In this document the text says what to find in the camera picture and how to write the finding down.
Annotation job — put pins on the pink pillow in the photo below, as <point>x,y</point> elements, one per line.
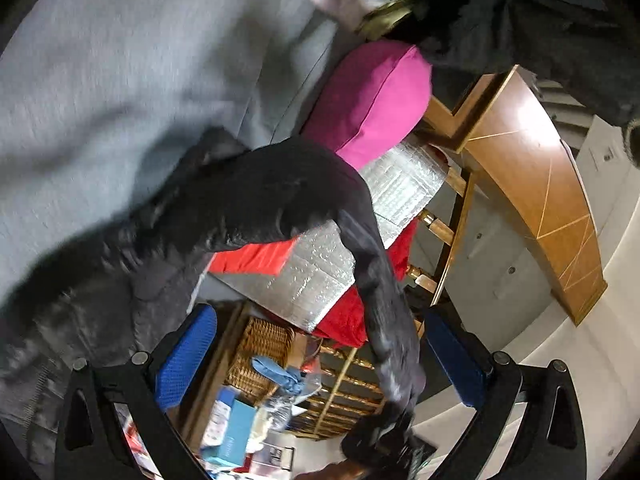
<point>375,100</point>

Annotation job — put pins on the silver foil insulation mat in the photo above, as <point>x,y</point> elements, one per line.
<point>310,280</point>

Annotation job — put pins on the brown wooden table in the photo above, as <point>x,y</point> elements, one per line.
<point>530,160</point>

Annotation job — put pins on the red pillow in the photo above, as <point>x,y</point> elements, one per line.
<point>345,320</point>

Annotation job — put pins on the gold metal rack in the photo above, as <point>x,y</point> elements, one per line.
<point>345,390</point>

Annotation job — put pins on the dark grey jacket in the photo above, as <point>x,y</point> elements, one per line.
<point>280,195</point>

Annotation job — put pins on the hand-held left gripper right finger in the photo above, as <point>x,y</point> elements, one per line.
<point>455,360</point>

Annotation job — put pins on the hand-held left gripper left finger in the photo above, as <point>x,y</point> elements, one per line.
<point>185,355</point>

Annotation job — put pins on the light blue cloth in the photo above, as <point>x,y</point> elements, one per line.
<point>280,372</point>

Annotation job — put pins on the blue cardboard box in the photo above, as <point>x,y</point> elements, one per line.
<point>235,430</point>

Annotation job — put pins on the wicker basket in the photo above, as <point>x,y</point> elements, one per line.
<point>260,350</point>

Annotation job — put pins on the black coat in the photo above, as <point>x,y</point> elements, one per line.
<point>500,20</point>

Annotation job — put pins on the grey blanket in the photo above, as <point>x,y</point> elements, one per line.
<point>125,60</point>

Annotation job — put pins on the patterned cloth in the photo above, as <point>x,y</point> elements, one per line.
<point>387,10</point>

